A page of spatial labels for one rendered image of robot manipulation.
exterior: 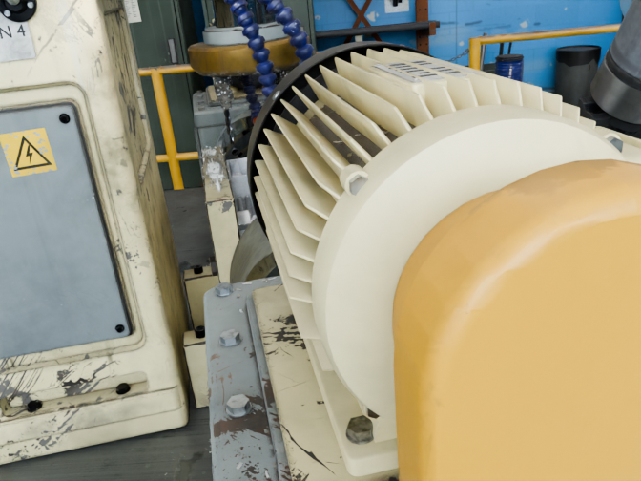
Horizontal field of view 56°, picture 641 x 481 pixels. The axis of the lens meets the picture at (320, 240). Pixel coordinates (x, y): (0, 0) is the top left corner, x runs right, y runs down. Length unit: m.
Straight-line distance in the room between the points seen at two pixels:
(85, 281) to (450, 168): 0.66
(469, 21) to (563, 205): 6.00
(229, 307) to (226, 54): 0.43
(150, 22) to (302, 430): 3.98
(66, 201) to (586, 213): 0.70
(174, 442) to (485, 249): 0.82
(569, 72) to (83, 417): 5.58
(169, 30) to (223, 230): 3.43
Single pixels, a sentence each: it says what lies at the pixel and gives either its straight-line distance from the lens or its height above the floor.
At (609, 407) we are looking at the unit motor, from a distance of 0.22.
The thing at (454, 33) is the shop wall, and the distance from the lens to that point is 6.15.
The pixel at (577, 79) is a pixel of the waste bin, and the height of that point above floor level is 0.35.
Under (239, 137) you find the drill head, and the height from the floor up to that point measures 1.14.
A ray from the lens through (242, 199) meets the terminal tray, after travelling 0.94.
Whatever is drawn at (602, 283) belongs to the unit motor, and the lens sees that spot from 0.19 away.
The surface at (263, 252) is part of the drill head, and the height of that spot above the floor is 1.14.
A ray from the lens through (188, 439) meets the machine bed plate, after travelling 0.96.
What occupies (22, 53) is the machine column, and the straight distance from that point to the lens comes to 0.78.
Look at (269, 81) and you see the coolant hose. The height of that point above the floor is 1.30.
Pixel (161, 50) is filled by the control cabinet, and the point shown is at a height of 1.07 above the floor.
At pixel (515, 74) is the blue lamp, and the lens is 1.39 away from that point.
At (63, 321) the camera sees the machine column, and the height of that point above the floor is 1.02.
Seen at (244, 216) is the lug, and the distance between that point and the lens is 0.93.
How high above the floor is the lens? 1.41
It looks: 24 degrees down
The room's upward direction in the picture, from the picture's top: 6 degrees counter-clockwise
